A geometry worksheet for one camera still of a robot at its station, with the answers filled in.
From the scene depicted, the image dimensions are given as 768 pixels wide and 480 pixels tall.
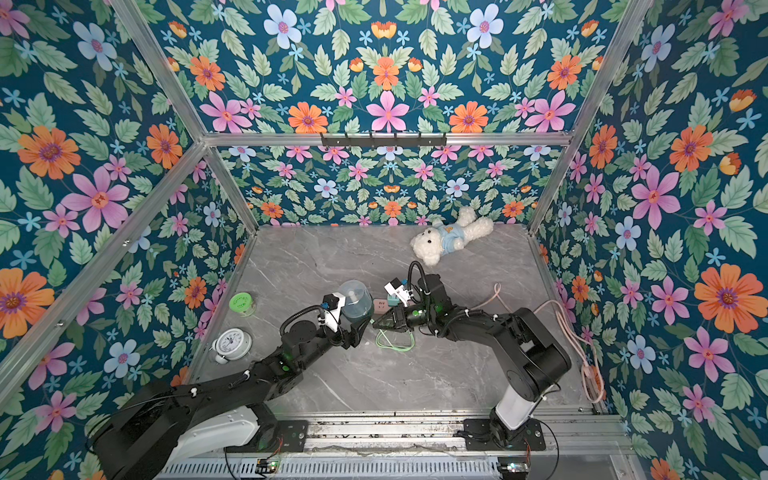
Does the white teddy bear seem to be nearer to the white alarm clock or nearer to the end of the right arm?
the end of the right arm

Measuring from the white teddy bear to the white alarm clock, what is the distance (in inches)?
24.6

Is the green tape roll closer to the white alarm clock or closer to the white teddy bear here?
the white alarm clock

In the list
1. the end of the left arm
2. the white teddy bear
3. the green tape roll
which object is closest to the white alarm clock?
the green tape roll

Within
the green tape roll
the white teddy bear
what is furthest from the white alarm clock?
the white teddy bear

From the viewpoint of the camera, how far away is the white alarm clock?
858 mm

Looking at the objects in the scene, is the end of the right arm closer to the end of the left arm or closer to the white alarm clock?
the end of the left arm

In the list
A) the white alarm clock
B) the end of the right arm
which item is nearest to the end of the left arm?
the end of the right arm

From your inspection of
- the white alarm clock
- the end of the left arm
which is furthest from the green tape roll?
the end of the left arm

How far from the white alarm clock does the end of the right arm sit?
1.36 ft

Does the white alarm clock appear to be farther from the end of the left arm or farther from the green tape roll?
the end of the left arm

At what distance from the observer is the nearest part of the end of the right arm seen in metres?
0.73

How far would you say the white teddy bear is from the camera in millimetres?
1061

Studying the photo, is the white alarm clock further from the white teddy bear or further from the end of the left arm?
the white teddy bear

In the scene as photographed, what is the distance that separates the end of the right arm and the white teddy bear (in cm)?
31
